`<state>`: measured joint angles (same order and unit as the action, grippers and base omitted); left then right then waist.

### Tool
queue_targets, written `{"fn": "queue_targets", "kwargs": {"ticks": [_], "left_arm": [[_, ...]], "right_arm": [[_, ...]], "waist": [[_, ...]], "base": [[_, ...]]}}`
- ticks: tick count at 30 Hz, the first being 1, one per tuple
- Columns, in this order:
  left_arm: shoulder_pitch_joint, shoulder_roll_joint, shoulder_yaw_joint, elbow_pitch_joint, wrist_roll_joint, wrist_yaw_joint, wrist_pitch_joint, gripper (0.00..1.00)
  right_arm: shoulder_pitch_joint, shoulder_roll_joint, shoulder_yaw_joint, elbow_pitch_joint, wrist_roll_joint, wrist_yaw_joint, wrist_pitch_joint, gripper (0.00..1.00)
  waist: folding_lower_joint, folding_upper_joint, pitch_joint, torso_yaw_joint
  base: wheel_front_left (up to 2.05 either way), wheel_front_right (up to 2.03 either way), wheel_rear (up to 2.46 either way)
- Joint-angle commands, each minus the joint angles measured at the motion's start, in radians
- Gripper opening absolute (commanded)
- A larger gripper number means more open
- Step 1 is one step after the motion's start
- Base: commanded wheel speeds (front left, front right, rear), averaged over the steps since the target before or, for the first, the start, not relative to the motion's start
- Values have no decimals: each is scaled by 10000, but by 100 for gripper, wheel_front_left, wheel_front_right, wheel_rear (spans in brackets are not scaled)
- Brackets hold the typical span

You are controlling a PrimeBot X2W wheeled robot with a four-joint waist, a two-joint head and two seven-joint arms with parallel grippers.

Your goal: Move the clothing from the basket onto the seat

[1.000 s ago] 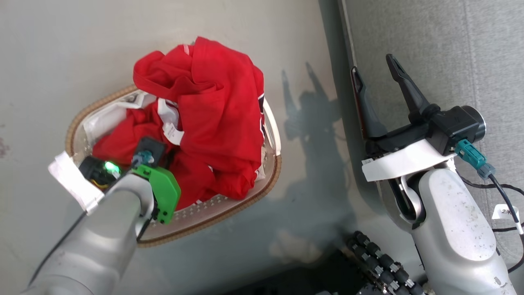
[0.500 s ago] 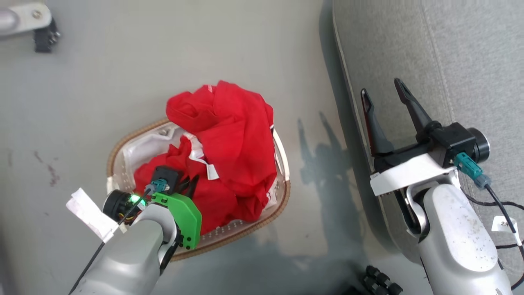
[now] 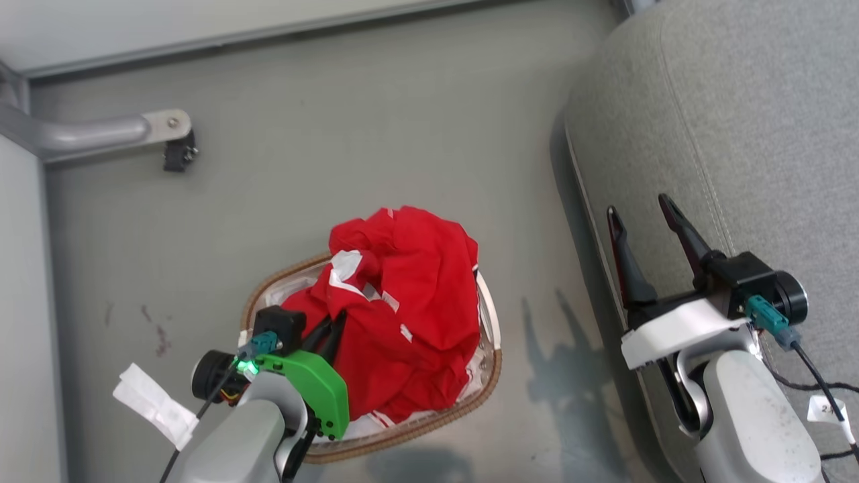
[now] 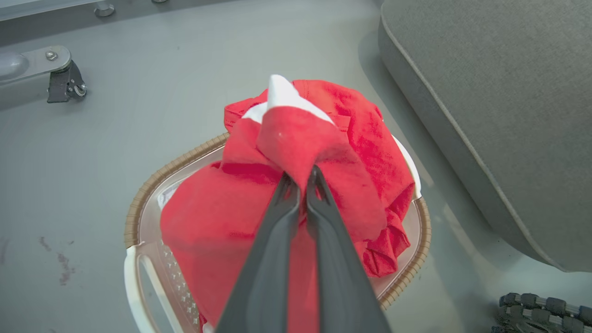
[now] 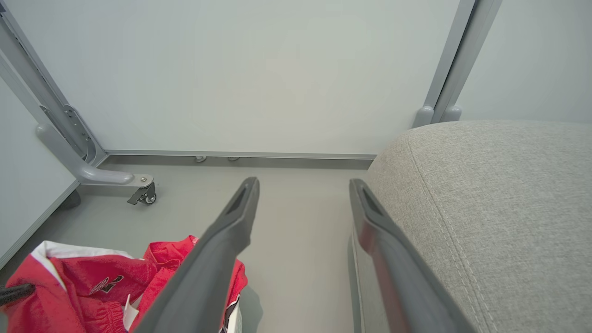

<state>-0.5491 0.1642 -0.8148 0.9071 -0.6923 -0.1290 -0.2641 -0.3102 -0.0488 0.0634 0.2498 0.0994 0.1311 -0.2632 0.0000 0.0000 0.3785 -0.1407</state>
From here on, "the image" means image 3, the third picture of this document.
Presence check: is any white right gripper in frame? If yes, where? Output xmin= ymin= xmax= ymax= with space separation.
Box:
xmin=607 ymin=194 xmax=748 ymax=372

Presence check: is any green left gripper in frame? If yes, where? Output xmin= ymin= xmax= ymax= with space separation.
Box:
xmin=255 ymin=309 xmax=351 ymax=441

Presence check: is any red clothing with white stripes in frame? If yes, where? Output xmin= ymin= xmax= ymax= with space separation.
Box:
xmin=279 ymin=206 xmax=481 ymax=426

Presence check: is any wicker laundry basket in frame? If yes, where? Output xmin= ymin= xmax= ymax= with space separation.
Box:
xmin=240 ymin=252 xmax=503 ymax=465

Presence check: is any grey fabric sofa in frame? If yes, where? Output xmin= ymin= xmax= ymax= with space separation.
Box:
xmin=562 ymin=0 xmax=859 ymax=483

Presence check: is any white tape tag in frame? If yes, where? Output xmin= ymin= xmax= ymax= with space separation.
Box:
xmin=112 ymin=363 xmax=201 ymax=451

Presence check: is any small caster wheel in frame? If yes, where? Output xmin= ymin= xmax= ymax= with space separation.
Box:
xmin=163 ymin=129 xmax=199 ymax=173

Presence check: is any grey metal support leg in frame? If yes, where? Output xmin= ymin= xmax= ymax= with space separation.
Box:
xmin=0 ymin=101 xmax=193 ymax=164

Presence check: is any teal left camera connector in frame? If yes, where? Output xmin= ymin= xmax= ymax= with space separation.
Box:
xmin=238 ymin=331 xmax=280 ymax=362

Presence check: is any teal camera connector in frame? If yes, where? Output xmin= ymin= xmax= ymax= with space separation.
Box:
xmin=238 ymin=331 xmax=280 ymax=362
xmin=746 ymin=295 xmax=801 ymax=350

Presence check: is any teal right camera connector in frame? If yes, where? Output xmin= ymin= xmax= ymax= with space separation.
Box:
xmin=746 ymin=295 xmax=801 ymax=350

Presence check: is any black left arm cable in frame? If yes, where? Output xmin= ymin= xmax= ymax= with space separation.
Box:
xmin=158 ymin=361 xmax=241 ymax=483

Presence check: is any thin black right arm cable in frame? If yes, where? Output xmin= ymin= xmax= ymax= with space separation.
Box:
xmin=765 ymin=371 xmax=859 ymax=396

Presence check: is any black right camera cable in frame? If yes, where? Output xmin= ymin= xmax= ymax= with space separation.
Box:
xmin=791 ymin=341 xmax=859 ymax=460

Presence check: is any small white cable label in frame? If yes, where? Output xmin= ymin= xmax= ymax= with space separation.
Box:
xmin=807 ymin=394 xmax=850 ymax=425

